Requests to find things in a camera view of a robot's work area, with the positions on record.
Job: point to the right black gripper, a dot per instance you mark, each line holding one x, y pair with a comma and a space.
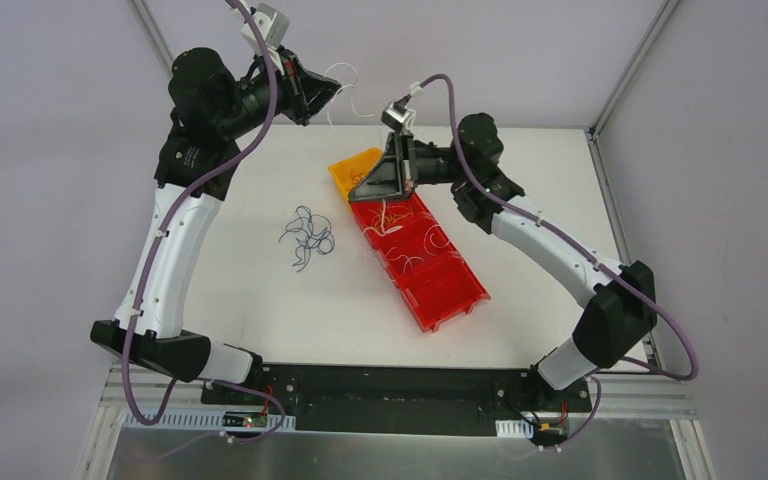
408, 165

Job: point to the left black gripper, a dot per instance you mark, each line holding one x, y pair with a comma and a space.
292, 84

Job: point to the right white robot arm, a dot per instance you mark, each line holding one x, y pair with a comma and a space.
616, 299

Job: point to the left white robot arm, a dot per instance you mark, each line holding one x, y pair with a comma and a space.
212, 109

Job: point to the red bin near yellow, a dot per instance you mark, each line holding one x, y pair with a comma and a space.
381, 220

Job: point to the yellow plastic bin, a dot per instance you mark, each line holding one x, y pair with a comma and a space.
349, 172

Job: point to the red middle bin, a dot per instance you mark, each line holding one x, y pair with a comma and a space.
404, 248

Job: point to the red front bin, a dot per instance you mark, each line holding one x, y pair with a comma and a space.
439, 290

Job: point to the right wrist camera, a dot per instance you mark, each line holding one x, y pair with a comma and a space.
398, 117

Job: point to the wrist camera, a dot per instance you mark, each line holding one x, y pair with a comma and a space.
271, 23
398, 117

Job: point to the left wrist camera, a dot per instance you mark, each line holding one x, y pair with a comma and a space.
271, 23

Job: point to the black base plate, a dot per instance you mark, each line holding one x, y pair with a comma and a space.
401, 400

